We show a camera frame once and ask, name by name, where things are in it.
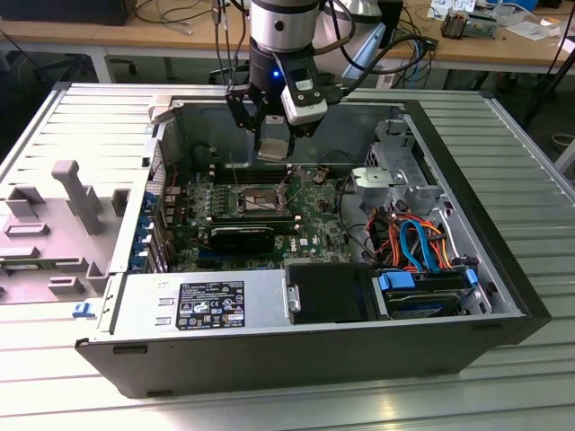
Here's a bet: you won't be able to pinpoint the large black equipment case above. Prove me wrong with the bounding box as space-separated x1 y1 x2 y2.
0 0 137 27

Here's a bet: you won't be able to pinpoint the green motherboard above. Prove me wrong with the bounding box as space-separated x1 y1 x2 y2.
162 160 363 273

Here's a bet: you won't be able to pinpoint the black upright box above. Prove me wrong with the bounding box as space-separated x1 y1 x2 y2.
376 0 404 49

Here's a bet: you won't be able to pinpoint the grey metal device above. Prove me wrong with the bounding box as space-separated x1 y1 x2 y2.
466 11 500 40

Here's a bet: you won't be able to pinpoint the black camera cable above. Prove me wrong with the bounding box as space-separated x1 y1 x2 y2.
314 0 435 98

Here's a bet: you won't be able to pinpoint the blue flat wire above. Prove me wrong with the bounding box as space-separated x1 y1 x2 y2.
398 217 445 276

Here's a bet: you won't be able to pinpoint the black graphics card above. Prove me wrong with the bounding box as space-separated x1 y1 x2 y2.
208 223 276 253

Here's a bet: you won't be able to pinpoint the green RAM stick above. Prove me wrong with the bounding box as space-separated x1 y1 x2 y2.
0 262 51 273

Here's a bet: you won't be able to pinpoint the black wire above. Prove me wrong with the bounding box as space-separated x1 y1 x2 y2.
334 175 377 267

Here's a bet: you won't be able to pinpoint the orange wire bundle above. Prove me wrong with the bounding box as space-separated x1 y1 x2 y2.
364 211 451 271

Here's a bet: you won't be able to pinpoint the white papers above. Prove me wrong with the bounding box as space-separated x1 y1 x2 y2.
503 12 562 42

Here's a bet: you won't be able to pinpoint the silver topped CPU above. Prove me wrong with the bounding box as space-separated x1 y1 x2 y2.
257 137 291 162

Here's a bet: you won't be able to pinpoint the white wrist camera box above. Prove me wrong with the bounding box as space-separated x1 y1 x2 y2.
280 66 329 127

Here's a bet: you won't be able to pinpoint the grey plastic parts rack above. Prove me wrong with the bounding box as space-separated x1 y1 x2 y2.
0 159 132 307

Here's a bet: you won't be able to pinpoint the hard disk in blue carrier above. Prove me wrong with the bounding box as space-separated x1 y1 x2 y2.
376 267 480 321

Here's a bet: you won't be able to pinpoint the wooden desk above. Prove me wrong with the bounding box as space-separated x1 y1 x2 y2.
0 0 575 86

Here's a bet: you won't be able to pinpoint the finned CPU cooler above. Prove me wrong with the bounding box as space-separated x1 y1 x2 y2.
439 9 471 40

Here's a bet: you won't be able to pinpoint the CPU socket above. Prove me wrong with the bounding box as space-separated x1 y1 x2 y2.
233 181 292 217

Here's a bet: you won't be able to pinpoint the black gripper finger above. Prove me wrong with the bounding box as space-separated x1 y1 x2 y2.
287 117 325 156
225 84 267 152

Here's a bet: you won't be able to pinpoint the silver power supply unit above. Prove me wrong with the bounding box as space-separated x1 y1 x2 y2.
109 268 289 337

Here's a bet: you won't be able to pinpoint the blue slot retainer clips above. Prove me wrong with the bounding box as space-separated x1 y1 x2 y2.
128 191 158 273

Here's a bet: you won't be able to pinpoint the silver metal drive cage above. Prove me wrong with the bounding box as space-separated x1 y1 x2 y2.
349 117 450 216

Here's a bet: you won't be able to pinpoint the black grey PC case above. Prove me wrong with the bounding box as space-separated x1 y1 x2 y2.
74 83 553 400

